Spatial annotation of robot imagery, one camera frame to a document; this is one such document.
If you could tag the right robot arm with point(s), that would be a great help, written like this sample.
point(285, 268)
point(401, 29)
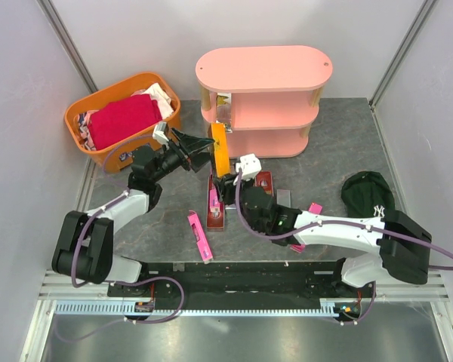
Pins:
point(390, 246)

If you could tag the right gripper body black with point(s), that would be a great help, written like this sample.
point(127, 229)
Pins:
point(231, 195)

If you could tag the orange R.O toothpaste box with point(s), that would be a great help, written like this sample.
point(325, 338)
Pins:
point(220, 149)

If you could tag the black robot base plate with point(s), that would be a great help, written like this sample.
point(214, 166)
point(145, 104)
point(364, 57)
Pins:
point(314, 280)

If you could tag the red 3d toothpaste box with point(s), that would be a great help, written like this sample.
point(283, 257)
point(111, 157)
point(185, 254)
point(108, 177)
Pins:
point(264, 180)
point(215, 224)

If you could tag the red folded cloth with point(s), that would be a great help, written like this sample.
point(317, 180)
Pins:
point(122, 119)

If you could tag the red 3D toothpaste box right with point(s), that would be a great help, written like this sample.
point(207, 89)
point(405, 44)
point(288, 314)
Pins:
point(264, 180)

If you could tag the pink three-tier shelf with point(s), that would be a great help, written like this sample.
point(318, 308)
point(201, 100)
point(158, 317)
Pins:
point(274, 96)

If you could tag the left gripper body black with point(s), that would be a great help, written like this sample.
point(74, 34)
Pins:
point(176, 156)

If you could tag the grey slotted cable duct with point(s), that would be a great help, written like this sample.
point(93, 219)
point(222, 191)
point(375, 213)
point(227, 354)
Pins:
point(326, 309)

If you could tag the silver toothpaste box right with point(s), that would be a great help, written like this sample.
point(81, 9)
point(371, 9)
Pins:
point(283, 197)

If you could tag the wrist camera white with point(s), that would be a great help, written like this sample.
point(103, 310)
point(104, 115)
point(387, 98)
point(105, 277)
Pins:
point(249, 165)
point(160, 133)

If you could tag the red 3D toothpaste box left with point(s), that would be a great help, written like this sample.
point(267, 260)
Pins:
point(215, 224)

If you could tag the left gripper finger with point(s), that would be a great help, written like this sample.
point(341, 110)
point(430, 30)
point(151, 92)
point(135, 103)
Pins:
point(199, 158)
point(187, 141)

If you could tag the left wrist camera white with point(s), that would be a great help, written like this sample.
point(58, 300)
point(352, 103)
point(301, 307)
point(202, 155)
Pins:
point(160, 133)

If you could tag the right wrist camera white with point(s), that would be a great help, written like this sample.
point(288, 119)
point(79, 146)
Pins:
point(249, 165)

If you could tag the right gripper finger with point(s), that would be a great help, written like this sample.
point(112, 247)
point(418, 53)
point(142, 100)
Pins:
point(228, 180)
point(219, 186)

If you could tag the dark green baseball cap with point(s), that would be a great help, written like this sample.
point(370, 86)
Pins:
point(367, 194)

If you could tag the pink toothpaste box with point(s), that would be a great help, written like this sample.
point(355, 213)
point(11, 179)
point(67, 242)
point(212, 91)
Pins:
point(213, 200)
point(200, 236)
point(316, 209)

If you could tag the white and patterned cloths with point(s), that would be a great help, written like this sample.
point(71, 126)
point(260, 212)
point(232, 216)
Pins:
point(156, 93)

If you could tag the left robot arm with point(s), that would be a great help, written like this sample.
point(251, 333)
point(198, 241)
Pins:
point(84, 249)

